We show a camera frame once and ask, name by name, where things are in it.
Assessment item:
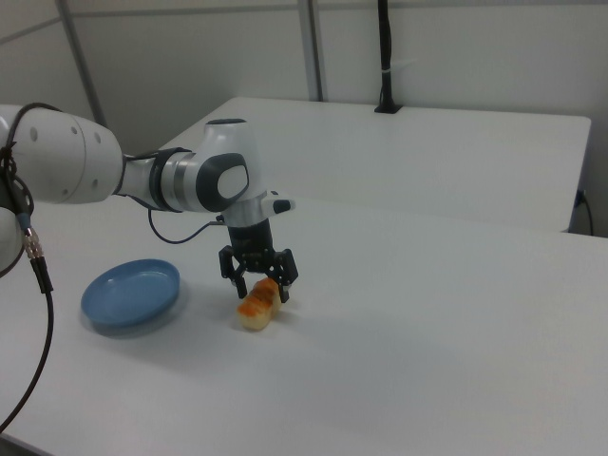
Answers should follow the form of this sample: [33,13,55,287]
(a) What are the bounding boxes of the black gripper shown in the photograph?
[218,219,300,304]

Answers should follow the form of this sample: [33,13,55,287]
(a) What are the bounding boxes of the bread with orange glaze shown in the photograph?
[237,277,282,333]

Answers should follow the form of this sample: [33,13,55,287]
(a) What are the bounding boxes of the blue round plate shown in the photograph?
[80,257,182,333]

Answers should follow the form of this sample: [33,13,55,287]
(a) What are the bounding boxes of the white side table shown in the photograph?
[156,96,593,235]

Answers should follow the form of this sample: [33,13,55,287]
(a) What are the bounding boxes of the black pole with clamp base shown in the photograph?
[373,0,406,116]

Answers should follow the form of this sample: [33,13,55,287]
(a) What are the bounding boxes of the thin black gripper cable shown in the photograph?
[147,207,226,245]

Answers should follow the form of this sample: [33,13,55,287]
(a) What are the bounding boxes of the thick black cable with connector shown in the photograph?
[0,102,66,436]

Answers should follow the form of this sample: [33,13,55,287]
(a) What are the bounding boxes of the grey partition post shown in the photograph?
[297,0,330,102]

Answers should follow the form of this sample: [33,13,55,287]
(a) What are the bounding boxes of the white cable tie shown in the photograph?
[379,57,418,77]

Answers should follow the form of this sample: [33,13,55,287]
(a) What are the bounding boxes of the black cable at table edge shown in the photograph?
[575,189,596,235]

